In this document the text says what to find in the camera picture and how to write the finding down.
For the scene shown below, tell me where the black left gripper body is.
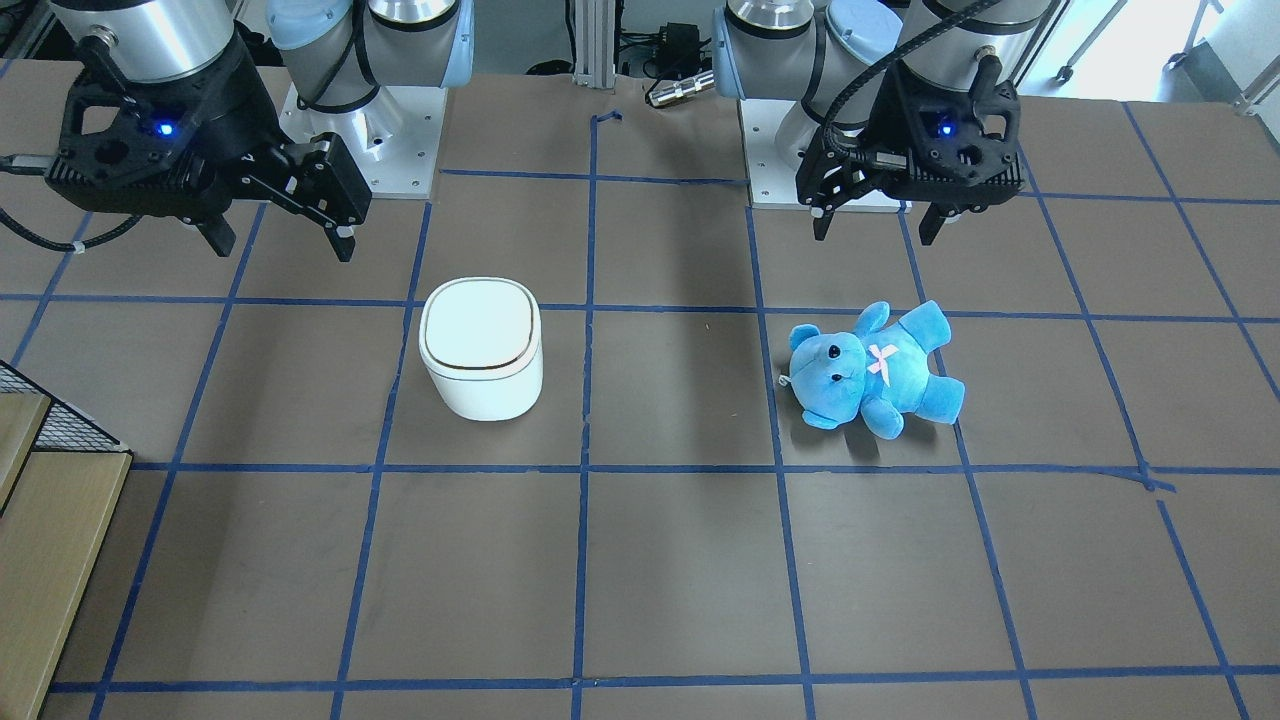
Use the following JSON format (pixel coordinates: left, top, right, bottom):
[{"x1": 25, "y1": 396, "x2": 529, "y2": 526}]
[{"x1": 796, "y1": 60, "x2": 1025, "y2": 211}]

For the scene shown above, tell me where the silver metal cylinder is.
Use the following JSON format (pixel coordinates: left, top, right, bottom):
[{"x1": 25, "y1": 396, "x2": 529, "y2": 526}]
[{"x1": 645, "y1": 70, "x2": 716, "y2": 109}]

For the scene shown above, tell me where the aluminium frame post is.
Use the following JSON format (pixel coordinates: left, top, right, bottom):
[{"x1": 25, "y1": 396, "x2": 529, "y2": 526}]
[{"x1": 570, "y1": 0, "x2": 618, "y2": 91}]

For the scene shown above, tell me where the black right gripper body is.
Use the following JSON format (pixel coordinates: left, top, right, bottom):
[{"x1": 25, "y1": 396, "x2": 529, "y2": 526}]
[{"x1": 45, "y1": 38, "x2": 372, "y2": 227}]

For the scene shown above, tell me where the blue teddy bear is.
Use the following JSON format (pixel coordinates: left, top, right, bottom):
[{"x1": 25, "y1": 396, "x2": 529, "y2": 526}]
[{"x1": 778, "y1": 300, "x2": 966, "y2": 439}]

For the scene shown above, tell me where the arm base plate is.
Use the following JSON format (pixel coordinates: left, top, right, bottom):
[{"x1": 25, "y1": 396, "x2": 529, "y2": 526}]
[
  {"x1": 739, "y1": 99, "x2": 817, "y2": 211},
  {"x1": 279, "y1": 86, "x2": 449, "y2": 200}
]

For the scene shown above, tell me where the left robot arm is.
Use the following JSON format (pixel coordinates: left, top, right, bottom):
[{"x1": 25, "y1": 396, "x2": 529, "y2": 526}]
[{"x1": 712, "y1": 1, "x2": 1050, "y2": 245}]

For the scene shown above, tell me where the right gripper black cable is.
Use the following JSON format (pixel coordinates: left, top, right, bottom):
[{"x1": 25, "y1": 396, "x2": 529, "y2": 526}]
[{"x1": 0, "y1": 152, "x2": 151, "y2": 252}]

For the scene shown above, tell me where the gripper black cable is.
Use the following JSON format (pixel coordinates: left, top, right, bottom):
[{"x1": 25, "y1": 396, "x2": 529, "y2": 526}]
[
  {"x1": 822, "y1": 0, "x2": 1001, "y2": 167},
  {"x1": 0, "y1": 152, "x2": 151, "y2": 252}
]

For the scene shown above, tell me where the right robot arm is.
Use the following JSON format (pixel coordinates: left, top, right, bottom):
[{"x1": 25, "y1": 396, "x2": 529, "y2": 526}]
[{"x1": 42, "y1": 1, "x2": 475, "y2": 263}]

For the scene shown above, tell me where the black power adapter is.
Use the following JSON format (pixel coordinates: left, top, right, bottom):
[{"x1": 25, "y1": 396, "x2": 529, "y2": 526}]
[{"x1": 654, "y1": 22, "x2": 701, "y2": 67}]

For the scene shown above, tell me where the wooden box with grid cloth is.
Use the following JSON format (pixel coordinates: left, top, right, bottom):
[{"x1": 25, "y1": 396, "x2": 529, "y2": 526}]
[{"x1": 1, "y1": 363, "x2": 133, "y2": 719}]

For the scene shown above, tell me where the white trash can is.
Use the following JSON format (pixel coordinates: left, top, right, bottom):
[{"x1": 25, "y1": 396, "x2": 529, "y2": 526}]
[{"x1": 419, "y1": 277, "x2": 544, "y2": 421}]

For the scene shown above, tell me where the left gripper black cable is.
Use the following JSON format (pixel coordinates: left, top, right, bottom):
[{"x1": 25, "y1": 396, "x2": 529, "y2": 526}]
[{"x1": 822, "y1": 0, "x2": 1001, "y2": 167}]

